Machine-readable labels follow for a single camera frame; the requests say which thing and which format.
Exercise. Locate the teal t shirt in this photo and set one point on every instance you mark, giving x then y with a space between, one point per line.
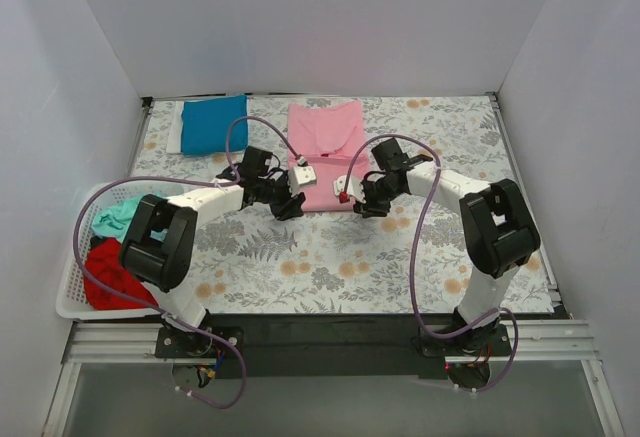
114 221

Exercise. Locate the red t shirt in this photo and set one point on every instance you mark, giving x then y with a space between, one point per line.
102 262

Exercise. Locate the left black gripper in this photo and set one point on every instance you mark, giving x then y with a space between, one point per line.
286 202

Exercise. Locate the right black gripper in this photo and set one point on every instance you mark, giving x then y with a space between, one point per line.
366 202

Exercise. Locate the floral table cloth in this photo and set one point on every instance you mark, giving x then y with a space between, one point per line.
340 262

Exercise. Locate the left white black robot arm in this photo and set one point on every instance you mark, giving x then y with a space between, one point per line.
158 246

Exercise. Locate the folded blue t shirt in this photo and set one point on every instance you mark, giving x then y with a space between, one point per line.
205 125

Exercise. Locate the white plastic laundry basket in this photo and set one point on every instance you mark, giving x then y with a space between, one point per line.
71 301

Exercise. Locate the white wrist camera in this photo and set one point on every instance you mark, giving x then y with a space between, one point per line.
301 176
349 188

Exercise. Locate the aluminium frame rail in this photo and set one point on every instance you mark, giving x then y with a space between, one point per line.
111 343

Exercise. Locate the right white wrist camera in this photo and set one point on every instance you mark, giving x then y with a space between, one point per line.
349 188

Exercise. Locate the pink t shirt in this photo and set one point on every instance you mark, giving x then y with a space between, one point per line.
328 138

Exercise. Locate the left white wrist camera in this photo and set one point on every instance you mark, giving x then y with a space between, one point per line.
301 176

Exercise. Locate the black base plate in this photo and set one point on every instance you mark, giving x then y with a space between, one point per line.
322 345

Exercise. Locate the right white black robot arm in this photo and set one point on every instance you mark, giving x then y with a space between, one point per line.
499 231

